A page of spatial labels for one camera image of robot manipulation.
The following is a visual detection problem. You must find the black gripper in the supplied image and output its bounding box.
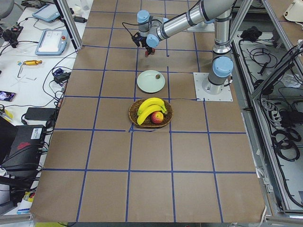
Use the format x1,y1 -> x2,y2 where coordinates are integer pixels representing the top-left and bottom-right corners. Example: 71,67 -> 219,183
132,32 -> 155,57

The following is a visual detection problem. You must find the pale green plate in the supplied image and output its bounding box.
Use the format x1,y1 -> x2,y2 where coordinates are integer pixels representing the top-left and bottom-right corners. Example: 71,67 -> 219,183
137,70 -> 166,93

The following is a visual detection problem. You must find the yellow banana bunch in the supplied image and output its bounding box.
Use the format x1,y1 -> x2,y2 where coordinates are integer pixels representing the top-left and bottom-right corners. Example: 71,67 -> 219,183
137,97 -> 167,125

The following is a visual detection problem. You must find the red yellow apple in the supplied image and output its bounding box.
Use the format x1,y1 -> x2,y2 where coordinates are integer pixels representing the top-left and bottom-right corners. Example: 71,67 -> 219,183
151,111 -> 164,124

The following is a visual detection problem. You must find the brown wicker basket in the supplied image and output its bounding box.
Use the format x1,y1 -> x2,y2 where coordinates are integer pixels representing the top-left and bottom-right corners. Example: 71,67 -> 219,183
128,98 -> 173,129

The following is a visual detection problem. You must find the white paper cup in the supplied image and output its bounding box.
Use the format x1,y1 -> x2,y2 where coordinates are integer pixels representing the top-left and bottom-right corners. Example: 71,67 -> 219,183
72,6 -> 82,17

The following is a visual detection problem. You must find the near teach pendant blue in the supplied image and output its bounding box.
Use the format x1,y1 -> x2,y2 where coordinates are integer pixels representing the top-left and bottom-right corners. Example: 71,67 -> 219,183
35,29 -> 69,56

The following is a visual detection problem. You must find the teach pendant blue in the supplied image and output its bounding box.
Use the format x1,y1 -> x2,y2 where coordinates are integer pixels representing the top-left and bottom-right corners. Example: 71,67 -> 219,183
35,29 -> 69,56
32,4 -> 60,23

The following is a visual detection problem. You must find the far teach pendant blue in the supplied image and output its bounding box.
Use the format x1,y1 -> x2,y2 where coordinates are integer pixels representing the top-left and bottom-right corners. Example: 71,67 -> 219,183
32,4 -> 60,23

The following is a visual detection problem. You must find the black power adapter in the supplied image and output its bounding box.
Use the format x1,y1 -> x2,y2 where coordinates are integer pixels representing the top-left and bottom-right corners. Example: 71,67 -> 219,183
24,107 -> 55,121

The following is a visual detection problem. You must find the smartphone on table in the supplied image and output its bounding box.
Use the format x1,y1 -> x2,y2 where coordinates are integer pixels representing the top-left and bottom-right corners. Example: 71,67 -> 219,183
0,91 -> 16,102

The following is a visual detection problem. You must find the black computer box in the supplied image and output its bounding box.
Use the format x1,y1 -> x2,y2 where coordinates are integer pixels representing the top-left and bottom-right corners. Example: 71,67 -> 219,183
0,118 -> 46,171

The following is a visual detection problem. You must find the aluminium frame post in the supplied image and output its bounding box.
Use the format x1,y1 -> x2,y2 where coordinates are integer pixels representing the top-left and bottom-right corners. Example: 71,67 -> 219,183
53,0 -> 82,51

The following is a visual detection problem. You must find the yellow handle screwdriver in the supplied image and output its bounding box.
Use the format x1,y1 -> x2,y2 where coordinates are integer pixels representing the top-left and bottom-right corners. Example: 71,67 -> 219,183
23,60 -> 43,66

